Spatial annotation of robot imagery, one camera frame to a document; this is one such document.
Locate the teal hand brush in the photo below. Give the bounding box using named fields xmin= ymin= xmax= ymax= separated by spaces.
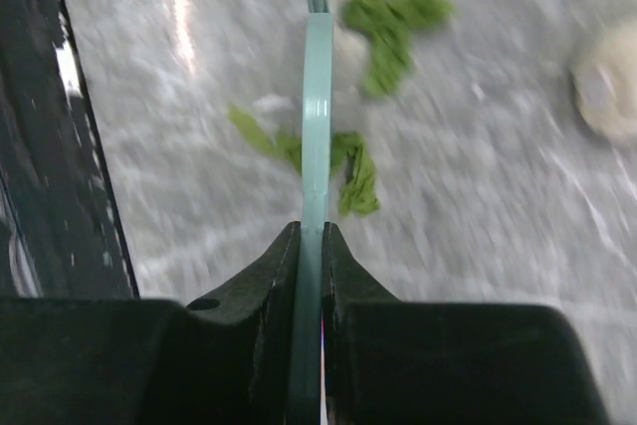
xmin=286 ymin=0 xmax=334 ymax=424

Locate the green scrap near cabbage top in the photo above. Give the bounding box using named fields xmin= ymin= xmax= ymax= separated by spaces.
xmin=340 ymin=0 xmax=454 ymax=98

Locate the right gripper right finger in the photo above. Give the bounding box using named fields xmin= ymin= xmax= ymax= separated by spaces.
xmin=321 ymin=223 xmax=610 ymax=424

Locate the yellow napa cabbage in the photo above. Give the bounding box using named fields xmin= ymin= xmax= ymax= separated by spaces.
xmin=569 ymin=16 xmax=636 ymax=145

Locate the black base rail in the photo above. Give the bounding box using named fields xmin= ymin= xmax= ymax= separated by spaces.
xmin=1 ymin=0 xmax=139 ymax=299

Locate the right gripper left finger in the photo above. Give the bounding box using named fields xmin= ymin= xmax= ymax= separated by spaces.
xmin=1 ymin=222 xmax=301 ymax=424

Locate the green scrap below basket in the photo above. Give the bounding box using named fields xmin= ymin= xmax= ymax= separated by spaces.
xmin=228 ymin=104 xmax=380 ymax=217

